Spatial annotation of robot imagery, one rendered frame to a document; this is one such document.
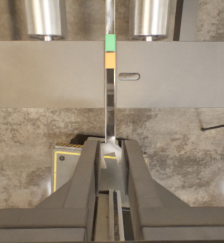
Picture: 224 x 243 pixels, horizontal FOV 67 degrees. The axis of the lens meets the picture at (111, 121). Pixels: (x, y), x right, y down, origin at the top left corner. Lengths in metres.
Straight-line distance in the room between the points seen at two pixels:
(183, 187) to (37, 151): 1.44
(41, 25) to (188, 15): 0.46
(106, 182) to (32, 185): 0.83
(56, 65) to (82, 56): 0.04
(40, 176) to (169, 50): 1.70
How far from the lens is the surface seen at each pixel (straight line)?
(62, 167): 1.32
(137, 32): 0.52
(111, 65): 0.23
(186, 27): 0.69
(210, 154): 1.84
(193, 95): 0.27
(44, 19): 0.54
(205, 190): 2.04
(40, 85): 0.26
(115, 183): 1.35
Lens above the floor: 1.41
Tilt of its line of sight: 74 degrees down
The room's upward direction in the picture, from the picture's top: 177 degrees clockwise
